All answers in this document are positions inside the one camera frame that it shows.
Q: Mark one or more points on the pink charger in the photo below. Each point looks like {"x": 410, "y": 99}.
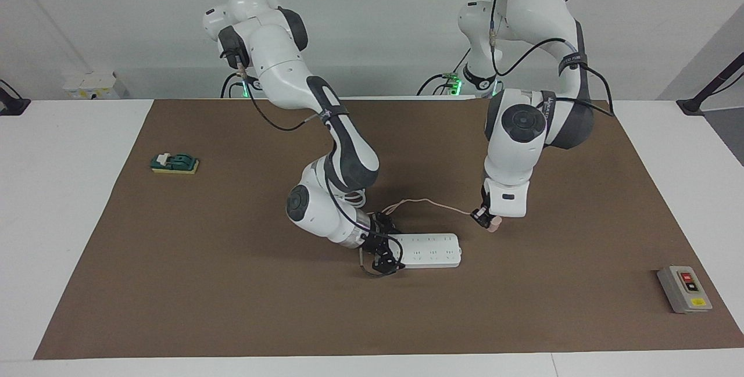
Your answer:
{"x": 494, "y": 226}

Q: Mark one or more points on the green circuit board fixture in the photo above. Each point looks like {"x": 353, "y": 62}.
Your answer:
{"x": 177, "y": 163}

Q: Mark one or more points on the white power strip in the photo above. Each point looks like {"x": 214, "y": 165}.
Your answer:
{"x": 433, "y": 251}

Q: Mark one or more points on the black angled stand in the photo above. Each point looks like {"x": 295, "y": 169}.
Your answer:
{"x": 715, "y": 81}

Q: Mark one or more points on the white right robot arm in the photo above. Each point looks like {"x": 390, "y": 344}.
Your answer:
{"x": 279, "y": 63}

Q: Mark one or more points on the white background boxes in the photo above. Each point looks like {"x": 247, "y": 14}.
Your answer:
{"x": 90, "y": 85}

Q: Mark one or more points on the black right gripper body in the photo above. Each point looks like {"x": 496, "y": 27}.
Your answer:
{"x": 376, "y": 234}

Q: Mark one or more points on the black table clamp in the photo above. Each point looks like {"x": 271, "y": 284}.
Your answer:
{"x": 11, "y": 104}

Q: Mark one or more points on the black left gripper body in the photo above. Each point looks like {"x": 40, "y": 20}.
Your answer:
{"x": 486, "y": 200}

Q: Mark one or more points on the grey on-off switch box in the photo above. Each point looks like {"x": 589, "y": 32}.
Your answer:
{"x": 685, "y": 290}

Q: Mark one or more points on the brown table mat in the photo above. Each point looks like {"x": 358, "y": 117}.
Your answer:
{"x": 232, "y": 307}

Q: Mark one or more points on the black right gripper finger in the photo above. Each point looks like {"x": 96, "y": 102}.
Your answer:
{"x": 389, "y": 262}
{"x": 389, "y": 223}

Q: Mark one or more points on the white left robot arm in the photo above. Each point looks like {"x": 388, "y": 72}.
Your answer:
{"x": 535, "y": 17}

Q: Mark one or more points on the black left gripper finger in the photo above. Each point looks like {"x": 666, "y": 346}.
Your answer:
{"x": 480, "y": 217}

